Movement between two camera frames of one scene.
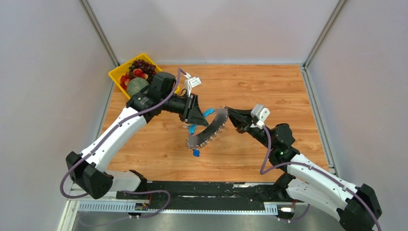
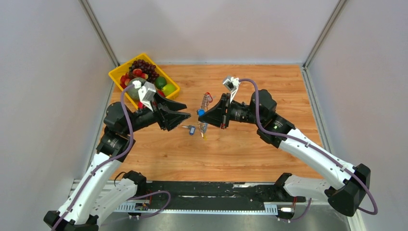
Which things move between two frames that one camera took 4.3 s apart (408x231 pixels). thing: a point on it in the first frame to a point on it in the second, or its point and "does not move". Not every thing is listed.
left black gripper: (192, 114) to (170, 121)
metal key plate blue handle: (194, 142) to (207, 98)
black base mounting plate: (214, 192) does not move
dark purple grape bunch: (149, 70) does not move
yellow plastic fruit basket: (116, 73) does not move
